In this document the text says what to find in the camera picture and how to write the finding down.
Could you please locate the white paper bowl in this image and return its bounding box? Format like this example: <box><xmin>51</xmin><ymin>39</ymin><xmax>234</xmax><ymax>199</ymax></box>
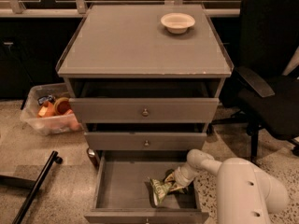
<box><xmin>161</xmin><ymin>13</ymin><xmax>195</xmax><ymax>35</ymax></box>

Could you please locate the grey drawer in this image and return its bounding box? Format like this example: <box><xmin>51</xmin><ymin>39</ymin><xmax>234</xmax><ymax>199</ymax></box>
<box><xmin>85</xmin><ymin>123</ymin><xmax>206</xmax><ymax>151</ymax></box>
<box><xmin>85</xmin><ymin>151</ymin><xmax>208</xmax><ymax>224</ymax></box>
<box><xmin>68</xmin><ymin>79</ymin><xmax>220</xmax><ymax>124</ymax></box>

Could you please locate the grey middle drawer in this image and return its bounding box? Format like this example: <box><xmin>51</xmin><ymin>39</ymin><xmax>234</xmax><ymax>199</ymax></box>
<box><xmin>85</xmin><ymin>123</ymin><xmax>206</xmax><ymax>151</ymax></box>

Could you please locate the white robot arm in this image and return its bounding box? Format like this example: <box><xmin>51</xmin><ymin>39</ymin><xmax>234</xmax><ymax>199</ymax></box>
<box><xmin>166</xmin><ymin>149</ymin><xmax>290</xmax><ymax>224</ymax></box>

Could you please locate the dark snack packet in bin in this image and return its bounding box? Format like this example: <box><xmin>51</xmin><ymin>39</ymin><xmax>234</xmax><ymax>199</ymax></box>
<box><xmin>37</xmin><ymin>94</ymin><xmax>56</xmax><ymax>105</ymax></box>

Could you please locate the grey drawer cabinet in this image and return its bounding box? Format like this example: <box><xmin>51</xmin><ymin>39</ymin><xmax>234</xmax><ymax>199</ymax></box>
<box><xmin>55</xmin><ymin>3</ymin><xmax>235</xmax><ymax>224</ymax></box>

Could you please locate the black office chair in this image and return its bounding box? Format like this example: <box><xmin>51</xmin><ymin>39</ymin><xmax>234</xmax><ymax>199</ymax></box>
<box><xmin>220</xmin><ymin>0</ymin><xmax>299</xmax><ymax>161</ymax></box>

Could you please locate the green jalapeno chip bag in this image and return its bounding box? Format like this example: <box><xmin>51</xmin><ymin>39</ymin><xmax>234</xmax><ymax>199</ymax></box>
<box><xmin>149</xmin><ymin>169</ymin><xmax>189</xmax><ymax>206</ymax></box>

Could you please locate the orange item in bin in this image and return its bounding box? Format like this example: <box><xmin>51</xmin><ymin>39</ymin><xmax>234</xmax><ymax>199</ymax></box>
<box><xmin>37</xmin><ymin>101</ymin><xmax>55</xmax><ymax>118</ymax></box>

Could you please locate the grey top drawer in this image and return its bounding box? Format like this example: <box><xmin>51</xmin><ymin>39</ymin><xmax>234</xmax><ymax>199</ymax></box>
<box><xmin>68</xmin><ymin>79</ymin><xmax>220</xmax><ymax>124</ymax></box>

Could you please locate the grey bottom drawer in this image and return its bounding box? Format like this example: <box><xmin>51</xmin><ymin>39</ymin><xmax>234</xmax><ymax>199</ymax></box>
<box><xmin>85</xmin><ymin>151</ymin><xmax>208</xmax><ymax>224</ymax></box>

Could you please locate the clear plastic storage bin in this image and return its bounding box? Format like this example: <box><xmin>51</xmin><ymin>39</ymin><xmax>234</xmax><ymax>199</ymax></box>
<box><xmin>21</xmin><ymin>83</ymin><xmax>82</xmax><ymax>135</ymax></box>

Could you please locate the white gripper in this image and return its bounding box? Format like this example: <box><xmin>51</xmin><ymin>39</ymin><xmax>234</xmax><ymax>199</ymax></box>
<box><xmin>164</xmin><ymin>164</ymin><xmax>199</xmax><ymax>193</ymax></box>

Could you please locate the orange terracotta pot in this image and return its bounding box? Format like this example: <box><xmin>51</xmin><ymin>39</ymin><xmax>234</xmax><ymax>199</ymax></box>
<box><xmin>54</xmin><ymin>97</ymin><xmax>71</xmax><ymax>115</ymax></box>

